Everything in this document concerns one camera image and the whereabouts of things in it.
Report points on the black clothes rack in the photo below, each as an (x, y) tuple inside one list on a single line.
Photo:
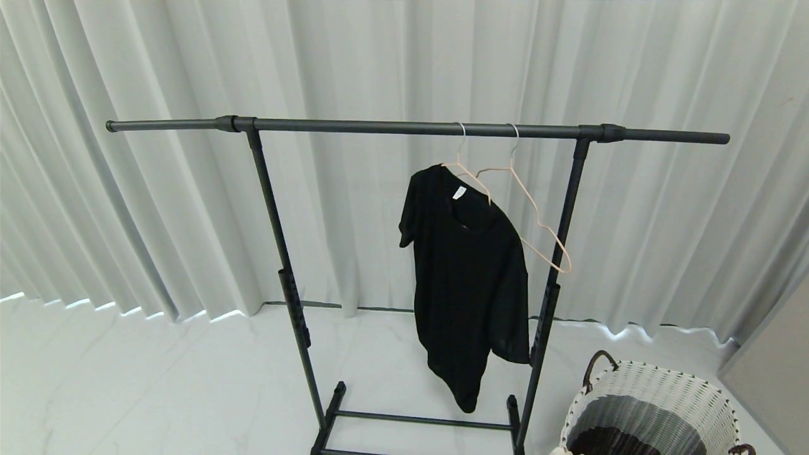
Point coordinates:
[(379, 126)]

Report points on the black T-shirt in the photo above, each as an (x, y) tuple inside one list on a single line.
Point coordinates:
[(468, 284)]

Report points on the white laundry basket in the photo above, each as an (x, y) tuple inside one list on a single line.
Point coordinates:
[(663, 385)]

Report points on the pink clothes hanger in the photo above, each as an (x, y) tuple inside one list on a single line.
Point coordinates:
[(477, 183), (524, 193)]

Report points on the white curtain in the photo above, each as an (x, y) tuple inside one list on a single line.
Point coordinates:
[(189, 189)]

